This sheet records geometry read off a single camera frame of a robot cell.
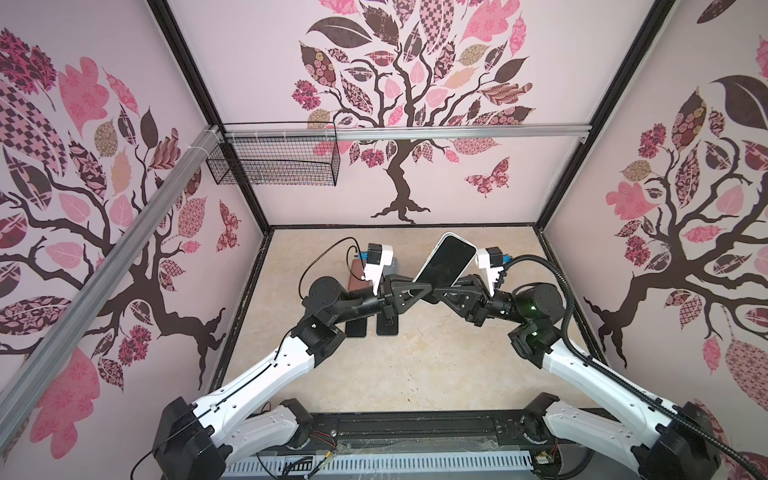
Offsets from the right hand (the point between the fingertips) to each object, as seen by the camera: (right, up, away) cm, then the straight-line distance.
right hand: (439, 293), depth 56 cm
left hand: (-1, 0, 0) cm, 1 cm away
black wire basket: (-38, +40, +38) cm, 68 cm away
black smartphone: (-12, -16, +36) cm, 41 cm away
